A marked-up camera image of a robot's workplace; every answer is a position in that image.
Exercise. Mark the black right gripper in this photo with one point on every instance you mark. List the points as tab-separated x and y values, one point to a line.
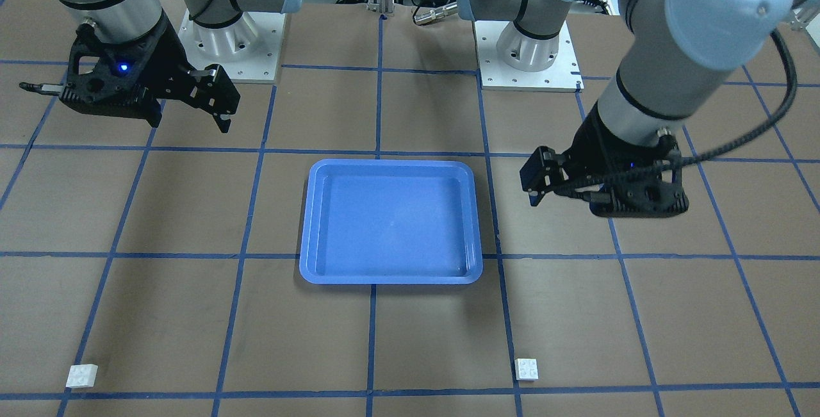
165	53

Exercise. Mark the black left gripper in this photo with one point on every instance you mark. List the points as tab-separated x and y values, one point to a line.
592	141

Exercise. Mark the white block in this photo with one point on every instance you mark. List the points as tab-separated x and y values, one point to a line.
526	369
81	376

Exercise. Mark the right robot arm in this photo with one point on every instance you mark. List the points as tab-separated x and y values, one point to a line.
124	20

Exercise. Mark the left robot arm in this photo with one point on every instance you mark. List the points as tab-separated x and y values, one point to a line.
683	50

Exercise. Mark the blue plastic tray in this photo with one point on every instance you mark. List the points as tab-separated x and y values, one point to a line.
385	221

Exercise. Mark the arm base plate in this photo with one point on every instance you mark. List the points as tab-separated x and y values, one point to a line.
256	52
551	65

